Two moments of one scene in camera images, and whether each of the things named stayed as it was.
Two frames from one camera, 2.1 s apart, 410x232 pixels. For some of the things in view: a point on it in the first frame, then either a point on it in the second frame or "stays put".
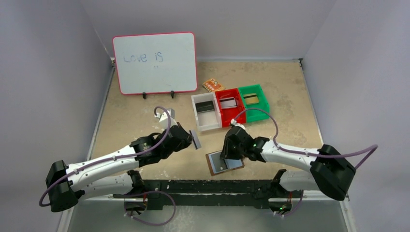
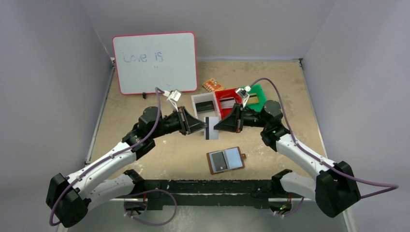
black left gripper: [184, 138] -> [184, 120]
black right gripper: [232, 148] -> [238, 118]
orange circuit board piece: [211, 85] stays put
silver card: [196, 138] -> [210, 133]
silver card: [228, 102] stays put
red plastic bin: [231, 106] stays put
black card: [204, 106] stays put
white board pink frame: [156, 63] stays put
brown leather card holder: [217, 165] stays put
